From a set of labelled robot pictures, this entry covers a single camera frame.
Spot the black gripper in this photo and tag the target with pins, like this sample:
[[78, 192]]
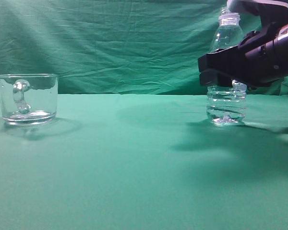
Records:
[[264, 60]]

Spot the clear plastic water bottle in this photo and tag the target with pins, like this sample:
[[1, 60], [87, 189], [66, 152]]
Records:
[[226, 105]]

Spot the green backdrop cloth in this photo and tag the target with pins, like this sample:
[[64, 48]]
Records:
[[109, 46]]

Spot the green table cloth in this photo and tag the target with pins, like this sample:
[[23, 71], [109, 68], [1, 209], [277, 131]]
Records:
[[146, 162]]

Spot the clear glass cup with handle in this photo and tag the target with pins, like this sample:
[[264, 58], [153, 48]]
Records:
[[28, 99]]

